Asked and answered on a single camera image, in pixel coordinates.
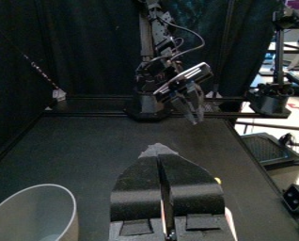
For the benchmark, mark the white tape tag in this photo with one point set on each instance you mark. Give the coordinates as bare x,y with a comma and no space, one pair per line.
214,94
59,94

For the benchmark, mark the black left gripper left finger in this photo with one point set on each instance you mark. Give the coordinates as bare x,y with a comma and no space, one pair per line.
135,188

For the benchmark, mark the black mesh bin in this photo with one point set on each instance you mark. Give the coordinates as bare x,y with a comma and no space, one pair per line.
271,157

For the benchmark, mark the grey bowl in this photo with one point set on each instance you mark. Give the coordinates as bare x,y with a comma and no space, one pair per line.
35,213

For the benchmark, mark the black frame post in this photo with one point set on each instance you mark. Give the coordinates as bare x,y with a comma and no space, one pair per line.
224,47

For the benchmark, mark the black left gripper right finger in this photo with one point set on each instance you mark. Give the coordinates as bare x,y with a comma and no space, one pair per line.
194,188

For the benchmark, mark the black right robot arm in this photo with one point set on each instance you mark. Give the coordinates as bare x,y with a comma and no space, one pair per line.
154,47

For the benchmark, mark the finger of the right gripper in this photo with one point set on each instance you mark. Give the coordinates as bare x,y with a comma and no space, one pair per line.
196,100
184,108

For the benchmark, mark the black camera box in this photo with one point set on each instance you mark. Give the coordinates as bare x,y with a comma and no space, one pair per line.
296,198

